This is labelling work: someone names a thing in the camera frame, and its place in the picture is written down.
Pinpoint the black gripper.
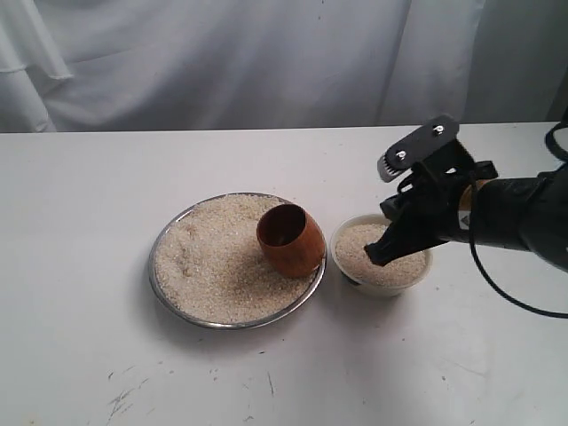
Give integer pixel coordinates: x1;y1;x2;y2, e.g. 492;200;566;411
364;139;498;266

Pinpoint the brown wooden cup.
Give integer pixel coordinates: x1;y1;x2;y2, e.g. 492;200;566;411
256;203;326;279

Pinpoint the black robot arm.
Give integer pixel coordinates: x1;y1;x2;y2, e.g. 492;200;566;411
365;115;567;270

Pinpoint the white bowl of rice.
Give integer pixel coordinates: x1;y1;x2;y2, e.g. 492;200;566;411
330;214;434;299

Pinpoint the steel plate of rice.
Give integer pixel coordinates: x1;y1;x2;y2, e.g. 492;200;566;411
147;193;327;330

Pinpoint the white backdrop curtain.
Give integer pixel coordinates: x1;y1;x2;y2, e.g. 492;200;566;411
1;1;567;132

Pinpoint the wrist camera with black bracket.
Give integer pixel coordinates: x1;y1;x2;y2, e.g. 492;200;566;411
377;114;460;183

